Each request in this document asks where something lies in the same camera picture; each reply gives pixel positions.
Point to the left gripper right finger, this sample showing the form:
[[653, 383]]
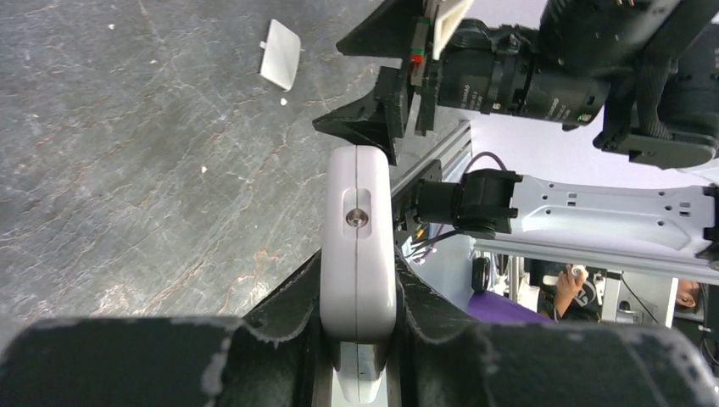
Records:
[[425, 312]]

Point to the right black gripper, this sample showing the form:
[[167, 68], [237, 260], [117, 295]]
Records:
[[396, 29]]

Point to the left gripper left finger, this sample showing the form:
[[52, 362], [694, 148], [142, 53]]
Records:
[[287, 317]]

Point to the white battery cover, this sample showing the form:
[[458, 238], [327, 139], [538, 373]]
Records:
[[282, 48]]

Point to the white remote control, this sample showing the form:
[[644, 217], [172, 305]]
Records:
[[358, 302]]

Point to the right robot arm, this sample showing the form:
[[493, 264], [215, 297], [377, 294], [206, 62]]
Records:
[[649, 69]]

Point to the person in background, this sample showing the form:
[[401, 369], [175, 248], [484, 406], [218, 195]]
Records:
[[575, 297]]

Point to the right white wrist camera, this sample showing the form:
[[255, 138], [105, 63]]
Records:
[[445, 16]]

